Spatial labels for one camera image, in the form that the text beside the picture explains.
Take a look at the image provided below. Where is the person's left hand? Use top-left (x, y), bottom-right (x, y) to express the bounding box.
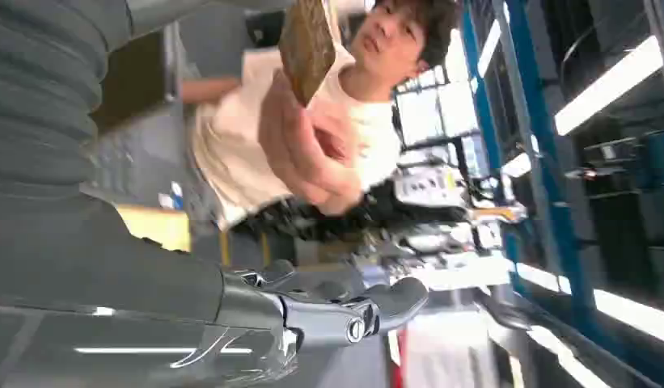
top-left (258, 70), bottom-right (366, 217)

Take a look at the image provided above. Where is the person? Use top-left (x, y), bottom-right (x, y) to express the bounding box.
top-left (179, 0), bottom-right (464, 232)

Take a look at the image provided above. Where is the white equipment box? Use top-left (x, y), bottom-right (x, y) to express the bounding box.
top-left (394, 164), bottom-right (467, 209)

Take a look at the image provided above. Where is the blue metal frame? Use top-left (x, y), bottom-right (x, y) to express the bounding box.
top-left (459, 0), bottom-right (664, 388)

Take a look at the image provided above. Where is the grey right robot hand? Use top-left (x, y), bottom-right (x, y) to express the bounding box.
top-left (0, 186), bottom-right (430, 388)

